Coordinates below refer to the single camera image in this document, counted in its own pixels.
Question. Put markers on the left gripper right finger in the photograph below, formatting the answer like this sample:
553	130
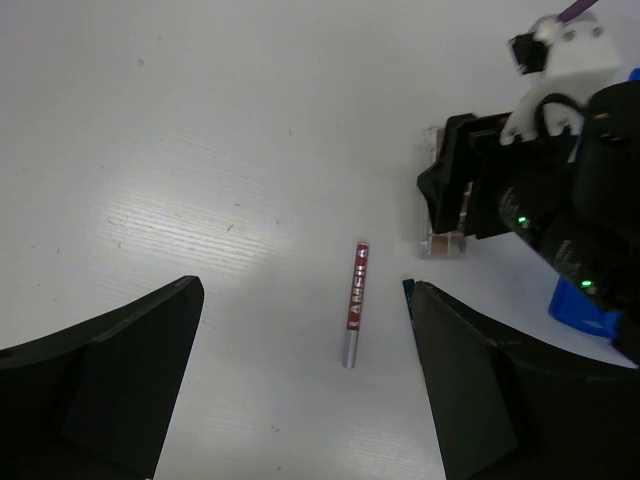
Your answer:
509	406

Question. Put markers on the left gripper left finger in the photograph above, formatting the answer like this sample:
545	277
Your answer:
95	400

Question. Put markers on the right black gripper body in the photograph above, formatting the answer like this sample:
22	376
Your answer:
471	170

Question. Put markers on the clear eyeshadow palette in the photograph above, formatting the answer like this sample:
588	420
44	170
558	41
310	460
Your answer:
449	245

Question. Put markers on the dark blue gold pencil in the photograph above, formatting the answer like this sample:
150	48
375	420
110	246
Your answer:
408	289

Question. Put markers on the red silver lip gloss tube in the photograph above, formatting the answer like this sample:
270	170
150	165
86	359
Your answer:
355	304

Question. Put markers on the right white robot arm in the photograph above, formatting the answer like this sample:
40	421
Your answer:
541	214

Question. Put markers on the blue plastic organizer bin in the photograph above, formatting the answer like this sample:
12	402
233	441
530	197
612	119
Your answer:
585	310

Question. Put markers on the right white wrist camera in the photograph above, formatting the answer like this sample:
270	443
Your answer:
581	60

